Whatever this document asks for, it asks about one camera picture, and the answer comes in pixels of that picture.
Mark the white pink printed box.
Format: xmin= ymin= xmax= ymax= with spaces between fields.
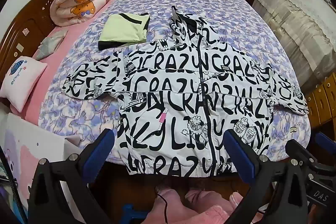
xmin=0 ymin=112 xmax=82 ymax=214

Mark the rolled pink bear quilt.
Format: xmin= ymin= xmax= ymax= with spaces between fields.
xmin=50 ymin=0 xmax=116 ymax=28

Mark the grey cloth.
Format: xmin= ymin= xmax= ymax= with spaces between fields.
xmin=35 ymin=29 xmax=69 ymax=61

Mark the blue plastic object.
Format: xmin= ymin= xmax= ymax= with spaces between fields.
xmin=122 ymin=204 xmax=147 ymax=224

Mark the wooden drawer cabinet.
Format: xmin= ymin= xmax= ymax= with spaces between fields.
xmin=304 ymin=74 xmax=336 ymax=127

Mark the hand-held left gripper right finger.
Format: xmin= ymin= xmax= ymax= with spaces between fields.
xmin=223 ymin=129 xmax=308 ymax=224

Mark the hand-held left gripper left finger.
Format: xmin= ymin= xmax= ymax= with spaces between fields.
xmin=28 ymin=129 xmax=116 ymax=224

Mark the wooden headboard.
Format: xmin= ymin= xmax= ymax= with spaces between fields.
xmin=0 ymin=0 xmax=62 ymax=80

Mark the black cable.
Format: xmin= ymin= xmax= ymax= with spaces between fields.
xmin=157 ymin=194 xmax=169 ymax=224

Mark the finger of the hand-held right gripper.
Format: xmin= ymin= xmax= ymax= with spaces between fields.
xmin=286 ymin=139 xmax=336 ymax=174
xmin=314 ymin=132 xmax=336 ymax=151

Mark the green black folded garment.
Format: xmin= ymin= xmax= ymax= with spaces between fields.
xmin=98 ymin=13 xmax=151 ymax=51

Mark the small pink cushion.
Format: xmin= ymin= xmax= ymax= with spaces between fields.
xmin=0 ymin=56 xmax=48 ymax=113

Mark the black white printed jacket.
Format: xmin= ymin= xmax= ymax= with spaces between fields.
xmin=62 ymin=6 xmax=309 ymax=177

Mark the purple cat print blanket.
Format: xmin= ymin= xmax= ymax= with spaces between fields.
xmin=38 ymin=0 xmax=313 ymax=164

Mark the pink bed sheet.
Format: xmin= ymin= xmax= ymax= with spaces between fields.
xmin=10 ymin=0 xmax=124 ymax=122

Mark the beige covered furniture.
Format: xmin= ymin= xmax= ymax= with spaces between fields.
xmin=252 ymin=0 xmax=336 ymax=83

